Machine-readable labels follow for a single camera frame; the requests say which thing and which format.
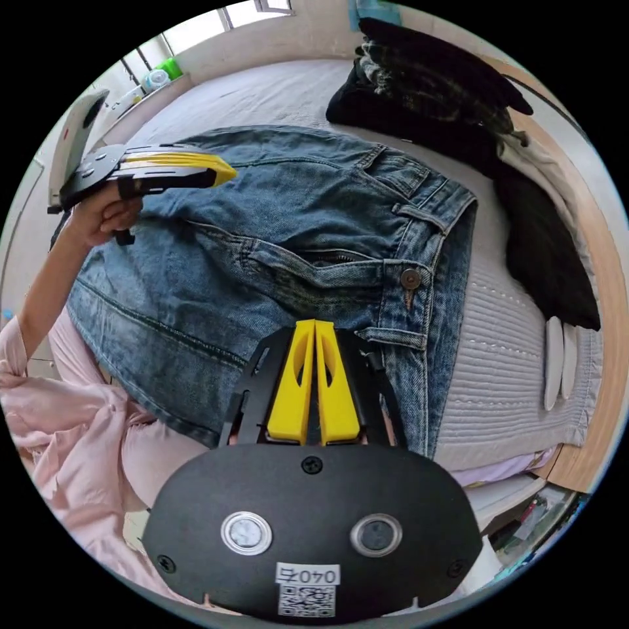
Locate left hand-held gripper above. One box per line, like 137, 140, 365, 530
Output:
47, 143, 238, 247

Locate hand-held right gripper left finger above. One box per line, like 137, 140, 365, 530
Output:
267, 319, 316, 442

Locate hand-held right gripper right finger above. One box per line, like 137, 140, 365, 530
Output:
314, 320, 362, 443

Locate blue jeans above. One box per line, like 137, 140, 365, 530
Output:
66, 124, 479, 461

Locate person's left forearm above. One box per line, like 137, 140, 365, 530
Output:
18, 219, 99, 360

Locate person's left hand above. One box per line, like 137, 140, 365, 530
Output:
67, 183, 144, 250

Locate window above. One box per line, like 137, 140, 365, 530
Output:
98, 0, 297, 120

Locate person's body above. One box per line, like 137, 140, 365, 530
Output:
0, 304, 213, 606

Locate pile of clothes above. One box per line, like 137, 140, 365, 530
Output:
325, 17, 602, 332

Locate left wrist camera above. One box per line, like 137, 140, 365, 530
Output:
48, 88, 111, 207

